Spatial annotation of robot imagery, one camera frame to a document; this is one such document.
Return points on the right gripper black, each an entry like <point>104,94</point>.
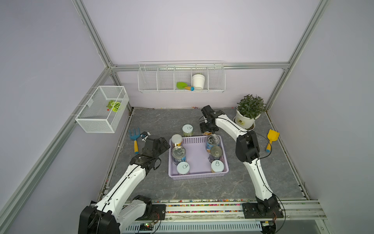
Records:
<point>203,126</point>

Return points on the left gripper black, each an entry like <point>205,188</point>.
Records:
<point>162,147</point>

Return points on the blue orange soup can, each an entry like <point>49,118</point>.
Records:
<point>211,141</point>

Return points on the tall yellow orange can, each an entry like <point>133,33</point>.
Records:
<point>176,140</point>

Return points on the small green label can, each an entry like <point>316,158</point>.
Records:
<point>187,130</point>

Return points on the blue Progresso soup can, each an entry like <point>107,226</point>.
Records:
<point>178,154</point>

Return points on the dark navy tomato can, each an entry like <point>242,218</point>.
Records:
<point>215,153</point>

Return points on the small pink label can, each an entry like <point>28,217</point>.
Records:
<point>183,168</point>

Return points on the small yellow label can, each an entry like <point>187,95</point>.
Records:
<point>217,166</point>

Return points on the small orange label can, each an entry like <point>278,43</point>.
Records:
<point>206,133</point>

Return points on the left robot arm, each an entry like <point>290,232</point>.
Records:
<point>109,215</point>

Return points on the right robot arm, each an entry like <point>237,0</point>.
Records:
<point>247,151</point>

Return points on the lavender plastic basket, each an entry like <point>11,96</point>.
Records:
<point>197,158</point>

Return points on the green toy in side basket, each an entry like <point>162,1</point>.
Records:
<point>113,106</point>

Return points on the blue toy rake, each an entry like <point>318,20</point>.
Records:
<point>134,134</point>

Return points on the potted green plant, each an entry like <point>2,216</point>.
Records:
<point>249,109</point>

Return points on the small white empty pot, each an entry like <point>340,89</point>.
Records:
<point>198,82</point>

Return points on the green toy scoop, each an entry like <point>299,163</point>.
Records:
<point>184,86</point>

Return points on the yellow toy shovel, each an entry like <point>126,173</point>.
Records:
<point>272,137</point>

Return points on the white wire wall shelf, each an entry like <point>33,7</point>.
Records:
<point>163,76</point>

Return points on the white wire side basket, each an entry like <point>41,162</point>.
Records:
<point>94,117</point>

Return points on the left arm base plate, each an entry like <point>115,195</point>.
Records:
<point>154,212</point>

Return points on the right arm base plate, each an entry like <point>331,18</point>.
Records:
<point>252,210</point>

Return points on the aluminium mounting rail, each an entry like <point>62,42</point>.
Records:
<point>231,210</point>

